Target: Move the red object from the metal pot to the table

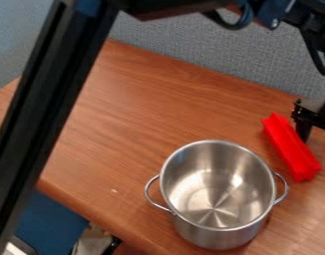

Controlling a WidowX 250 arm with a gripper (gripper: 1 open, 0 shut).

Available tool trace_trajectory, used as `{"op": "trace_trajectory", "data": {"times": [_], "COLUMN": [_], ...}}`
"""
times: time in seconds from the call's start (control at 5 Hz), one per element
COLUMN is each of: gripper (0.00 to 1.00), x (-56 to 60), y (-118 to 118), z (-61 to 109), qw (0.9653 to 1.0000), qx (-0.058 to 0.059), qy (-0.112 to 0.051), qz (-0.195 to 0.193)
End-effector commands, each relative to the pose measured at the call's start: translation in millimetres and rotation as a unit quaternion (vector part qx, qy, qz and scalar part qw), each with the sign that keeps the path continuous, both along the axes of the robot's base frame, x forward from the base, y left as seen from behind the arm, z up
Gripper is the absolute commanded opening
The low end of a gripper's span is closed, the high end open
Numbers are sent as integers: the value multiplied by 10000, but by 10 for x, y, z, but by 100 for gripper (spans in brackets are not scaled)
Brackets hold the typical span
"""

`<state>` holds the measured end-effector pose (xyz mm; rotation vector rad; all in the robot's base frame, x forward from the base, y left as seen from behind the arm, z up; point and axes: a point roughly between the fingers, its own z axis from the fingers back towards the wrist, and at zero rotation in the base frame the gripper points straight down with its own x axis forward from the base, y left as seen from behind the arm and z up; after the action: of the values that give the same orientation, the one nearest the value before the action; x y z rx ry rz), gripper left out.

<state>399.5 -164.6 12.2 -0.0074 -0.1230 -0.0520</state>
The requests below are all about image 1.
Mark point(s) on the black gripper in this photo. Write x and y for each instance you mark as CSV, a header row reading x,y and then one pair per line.
x,y
309,115

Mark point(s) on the metal pot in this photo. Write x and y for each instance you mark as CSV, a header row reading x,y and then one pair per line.
x,y
220,191

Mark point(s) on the white object at corner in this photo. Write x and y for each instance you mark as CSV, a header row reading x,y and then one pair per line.
x,y
12,250

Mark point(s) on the red block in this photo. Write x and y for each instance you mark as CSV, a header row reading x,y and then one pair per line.
x,y
292,149

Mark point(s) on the grey table leg bracket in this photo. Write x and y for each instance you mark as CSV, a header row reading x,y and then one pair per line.
x,y
95,242

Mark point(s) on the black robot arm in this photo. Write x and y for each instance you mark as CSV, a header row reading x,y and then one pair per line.
x,y
73,35

